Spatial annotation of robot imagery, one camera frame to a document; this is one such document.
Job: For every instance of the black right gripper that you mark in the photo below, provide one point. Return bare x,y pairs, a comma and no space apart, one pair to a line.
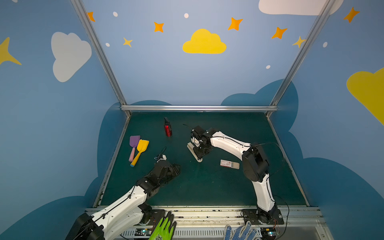
197,147

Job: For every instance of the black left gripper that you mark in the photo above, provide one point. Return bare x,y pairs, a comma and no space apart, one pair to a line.
170,169

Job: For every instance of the long metal stapler magazine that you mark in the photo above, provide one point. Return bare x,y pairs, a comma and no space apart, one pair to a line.
196,151

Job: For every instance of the red white staple box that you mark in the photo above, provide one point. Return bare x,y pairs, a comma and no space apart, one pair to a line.
230,164

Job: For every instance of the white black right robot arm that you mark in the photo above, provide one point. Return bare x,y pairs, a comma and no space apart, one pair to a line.
255,166

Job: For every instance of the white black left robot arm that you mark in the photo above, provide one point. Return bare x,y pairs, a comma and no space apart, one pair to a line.
127,211

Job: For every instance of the yellow spatula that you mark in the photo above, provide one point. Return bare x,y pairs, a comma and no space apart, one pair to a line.
142,147

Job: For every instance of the red metal bottle black cap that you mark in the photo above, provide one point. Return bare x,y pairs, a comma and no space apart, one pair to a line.
168,128

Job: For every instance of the green work glove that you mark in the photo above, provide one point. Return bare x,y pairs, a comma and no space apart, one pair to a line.
165,229

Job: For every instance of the blue dotted white glove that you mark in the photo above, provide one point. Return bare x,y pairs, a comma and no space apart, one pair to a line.
246,232

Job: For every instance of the purple spatula pink handle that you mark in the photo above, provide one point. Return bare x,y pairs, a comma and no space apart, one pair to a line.
134,141

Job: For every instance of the horizontal aluminium back rail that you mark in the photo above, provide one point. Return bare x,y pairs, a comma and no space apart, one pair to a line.
159,108

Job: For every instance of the front aluminium base frame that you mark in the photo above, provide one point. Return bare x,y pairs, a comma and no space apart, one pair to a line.
194,223

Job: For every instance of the right corner aluminium post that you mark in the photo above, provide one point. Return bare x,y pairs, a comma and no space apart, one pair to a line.
303,51

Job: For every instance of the corner aluminium post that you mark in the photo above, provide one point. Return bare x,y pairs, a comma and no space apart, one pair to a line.
303,51
86,22

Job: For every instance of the left corner aluminium post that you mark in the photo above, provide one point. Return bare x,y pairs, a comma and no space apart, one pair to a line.
86,22

